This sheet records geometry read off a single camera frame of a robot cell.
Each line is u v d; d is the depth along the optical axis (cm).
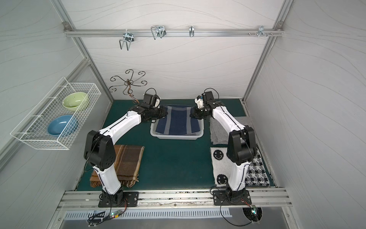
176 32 78
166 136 90
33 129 58
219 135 93
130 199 74
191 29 72
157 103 75
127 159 86
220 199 73
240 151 51
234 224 66
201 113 79
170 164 84
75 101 73
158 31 76
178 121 91
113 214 68
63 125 67
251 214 72
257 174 78
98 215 72
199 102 86
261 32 78
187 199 75
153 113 77
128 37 78
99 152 48
